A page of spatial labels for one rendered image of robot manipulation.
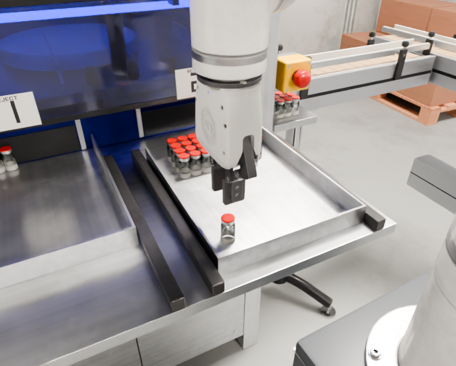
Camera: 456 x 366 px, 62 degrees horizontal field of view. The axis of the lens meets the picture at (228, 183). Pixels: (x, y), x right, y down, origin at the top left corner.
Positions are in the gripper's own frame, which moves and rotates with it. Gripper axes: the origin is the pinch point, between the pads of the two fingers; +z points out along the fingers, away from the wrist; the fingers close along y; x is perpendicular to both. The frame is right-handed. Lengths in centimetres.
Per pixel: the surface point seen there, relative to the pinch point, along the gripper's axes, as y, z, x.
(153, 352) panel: -30, 79, -9
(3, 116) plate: -31.4, -2.0, -26.6
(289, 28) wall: -269, 56, 200
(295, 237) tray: 6.0, 8.6, 8.1
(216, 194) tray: -11.4, 10.9, 3.5
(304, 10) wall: -270, 42, 216
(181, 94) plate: -31.4, -0.4, 5.2
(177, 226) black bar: -4.4, 9.0, -6.3
